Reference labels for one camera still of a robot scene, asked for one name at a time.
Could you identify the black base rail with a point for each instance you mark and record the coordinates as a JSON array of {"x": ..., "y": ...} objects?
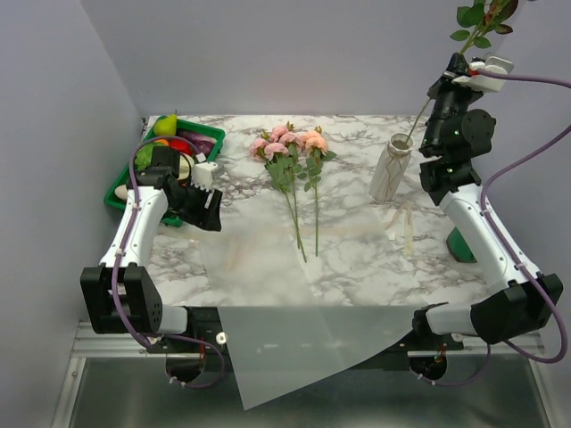
[{"x": 320, "y": 340}]

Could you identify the white wrapping paper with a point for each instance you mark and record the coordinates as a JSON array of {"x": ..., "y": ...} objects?
[{"x": 300, "y": 305}]

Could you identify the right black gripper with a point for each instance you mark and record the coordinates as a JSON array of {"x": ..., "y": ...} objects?
[{"x": 459, "y": 67}]

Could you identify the rose stem with green leaves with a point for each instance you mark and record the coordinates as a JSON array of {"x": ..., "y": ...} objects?
[{"x": 481, "y": 18}]

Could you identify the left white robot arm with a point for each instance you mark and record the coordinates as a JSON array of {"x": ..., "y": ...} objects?
[{"x": 119, "y": 293}]

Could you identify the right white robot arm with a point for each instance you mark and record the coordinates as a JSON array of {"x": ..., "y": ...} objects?
[{"x": 522, "y": 295}]

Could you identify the green yellow toy pear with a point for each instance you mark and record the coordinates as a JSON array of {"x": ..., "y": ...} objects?
[{"x": 166, "y": 126}]

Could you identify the red toy pepper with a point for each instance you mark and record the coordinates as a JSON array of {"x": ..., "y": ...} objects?
[{"x": 181, "y": 146}]

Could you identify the purple toy onion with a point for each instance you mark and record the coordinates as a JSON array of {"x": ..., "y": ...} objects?
[{"x": 204, "y": 146}]

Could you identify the green cloth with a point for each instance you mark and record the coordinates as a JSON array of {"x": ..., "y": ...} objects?
[{"x": 458, "y": 248}]

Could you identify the purple toy eggplant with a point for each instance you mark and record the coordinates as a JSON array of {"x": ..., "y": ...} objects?
[{"x": 193, "y": 136}]

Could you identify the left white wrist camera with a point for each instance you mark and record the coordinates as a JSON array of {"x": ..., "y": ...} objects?
[{"x": 204, "y": 172}]

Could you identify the toy lettuce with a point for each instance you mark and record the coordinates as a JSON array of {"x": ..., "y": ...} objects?
[{"x": 144, "y": 157}]

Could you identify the white ribbed ceramic vase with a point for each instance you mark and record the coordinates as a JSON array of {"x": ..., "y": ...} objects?
[{"x": 390, "y": 168}]

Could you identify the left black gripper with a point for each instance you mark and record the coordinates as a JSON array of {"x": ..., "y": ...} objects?
[{"x": 206, "y": 218}]

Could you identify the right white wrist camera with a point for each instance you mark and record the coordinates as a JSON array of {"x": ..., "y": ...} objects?
[{"x": 485, "y": 76}]

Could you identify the white toy radish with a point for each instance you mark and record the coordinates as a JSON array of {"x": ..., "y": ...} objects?
[{"x": 121, "y": 192}]

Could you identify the aluminium frame rail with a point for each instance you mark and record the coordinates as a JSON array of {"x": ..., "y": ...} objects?
[{"x": 110, "y": 382}]

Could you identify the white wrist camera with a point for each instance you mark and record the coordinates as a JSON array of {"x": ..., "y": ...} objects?
[
  {"x": 204, "y": 172},
  {"x": 485, "y": 76}
]

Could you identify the pink flower stems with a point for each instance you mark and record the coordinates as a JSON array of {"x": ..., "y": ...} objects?
[{"x": 294, "y": 158}]

